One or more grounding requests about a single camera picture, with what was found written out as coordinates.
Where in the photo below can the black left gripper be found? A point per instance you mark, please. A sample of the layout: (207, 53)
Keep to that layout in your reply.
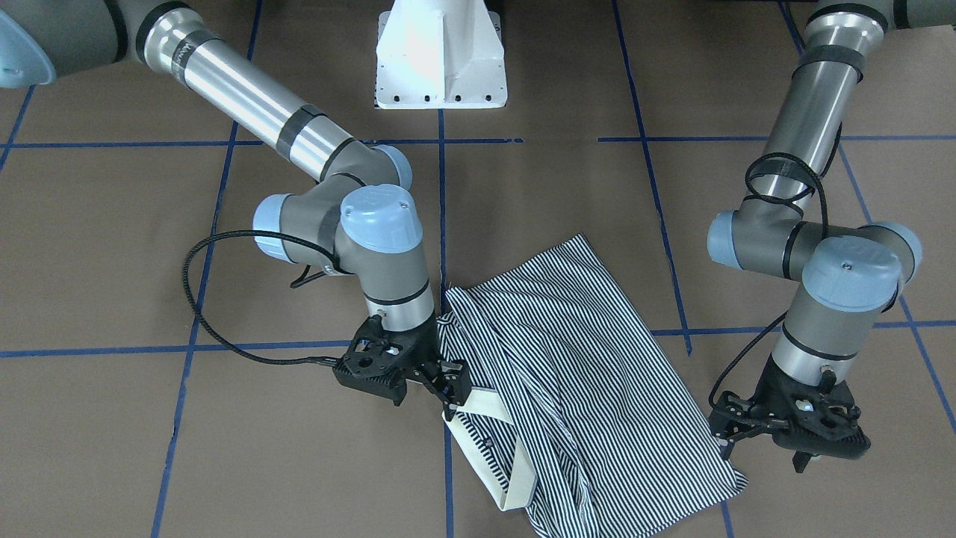
(762, 404)

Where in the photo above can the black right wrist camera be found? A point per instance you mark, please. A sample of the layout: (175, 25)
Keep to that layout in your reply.
(373, 363)

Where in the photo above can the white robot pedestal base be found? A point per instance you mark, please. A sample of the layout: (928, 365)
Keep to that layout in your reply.
(441, 55)

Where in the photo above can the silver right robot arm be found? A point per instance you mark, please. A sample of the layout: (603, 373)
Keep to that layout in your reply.
(150, 130)

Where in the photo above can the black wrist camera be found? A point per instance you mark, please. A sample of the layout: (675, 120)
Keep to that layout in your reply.
(373, 363)
(821, 421)

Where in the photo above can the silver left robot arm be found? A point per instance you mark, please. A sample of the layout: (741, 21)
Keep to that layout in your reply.
(847, 277)

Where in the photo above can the navy white striped polo shirt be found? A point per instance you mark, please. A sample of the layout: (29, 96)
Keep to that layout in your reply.
(575, 414)

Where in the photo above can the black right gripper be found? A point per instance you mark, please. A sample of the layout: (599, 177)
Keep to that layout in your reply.
(428, 354)

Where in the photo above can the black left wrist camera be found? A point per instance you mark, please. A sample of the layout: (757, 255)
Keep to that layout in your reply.
(821, 421)

